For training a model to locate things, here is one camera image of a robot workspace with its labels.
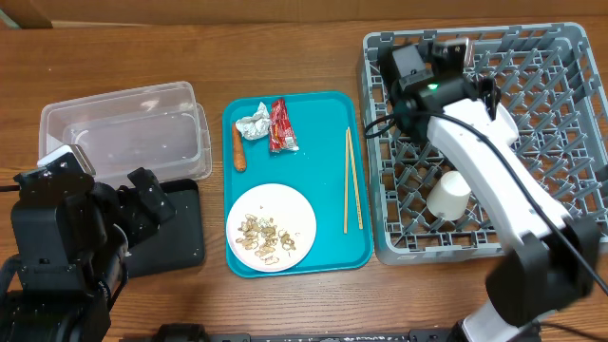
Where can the red snack wrapper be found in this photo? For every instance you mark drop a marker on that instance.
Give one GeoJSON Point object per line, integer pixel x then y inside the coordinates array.
{"type": "Point", "coordinates": [282, 135]}

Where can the wooden chopstick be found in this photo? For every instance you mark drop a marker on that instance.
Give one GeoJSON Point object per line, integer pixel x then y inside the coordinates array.
{"type": "Point", "coordinates": [351, 167]}
{"type": "Point", "coordinates": [346, 183]}

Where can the foil ball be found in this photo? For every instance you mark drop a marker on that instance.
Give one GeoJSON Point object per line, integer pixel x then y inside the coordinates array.
{"type": "Point", "coordinates": [256, 126]}

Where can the white paper cup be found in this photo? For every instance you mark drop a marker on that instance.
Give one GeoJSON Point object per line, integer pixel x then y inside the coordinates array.
{"type": "Point", "coordinates": [449, 197]}

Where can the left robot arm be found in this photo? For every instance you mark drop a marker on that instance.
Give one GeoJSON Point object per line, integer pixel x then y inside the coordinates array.
{"type": "Point", "coordinates": [73, 234]}

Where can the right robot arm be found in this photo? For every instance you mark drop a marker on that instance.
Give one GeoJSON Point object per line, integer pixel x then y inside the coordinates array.
{"type": "Point", "coordinates": [550, 257]}

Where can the teal tray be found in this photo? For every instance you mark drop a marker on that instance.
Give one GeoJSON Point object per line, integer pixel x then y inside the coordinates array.
{"type": "Point", "coordinates": [316, 170]}

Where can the white plate with food scraps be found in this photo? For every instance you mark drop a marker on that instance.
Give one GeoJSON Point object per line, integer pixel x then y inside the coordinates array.
{"type": "Point", "coordinates": [271, 228]}

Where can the orange carrot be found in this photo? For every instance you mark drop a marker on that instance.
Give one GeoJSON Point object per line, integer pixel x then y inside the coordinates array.
{"type": "Point", "coordinates": [240, 162]}

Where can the black tray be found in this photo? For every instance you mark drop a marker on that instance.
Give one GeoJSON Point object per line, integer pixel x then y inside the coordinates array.
{"type": "Point", "coordinates": [179, 243]}

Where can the clear plastic bin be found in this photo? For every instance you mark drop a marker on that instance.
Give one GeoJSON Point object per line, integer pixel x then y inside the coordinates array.
{"type": "Point", "coordinates": [158, 127]}

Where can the grey dish rack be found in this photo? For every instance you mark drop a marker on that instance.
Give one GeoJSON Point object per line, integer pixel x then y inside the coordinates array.
{"type": "Point", "coordinates": [550, 84]}

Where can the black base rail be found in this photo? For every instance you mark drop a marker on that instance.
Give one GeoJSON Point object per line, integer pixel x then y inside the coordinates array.
{"type": "Point", "coordinates": [196, 333]}

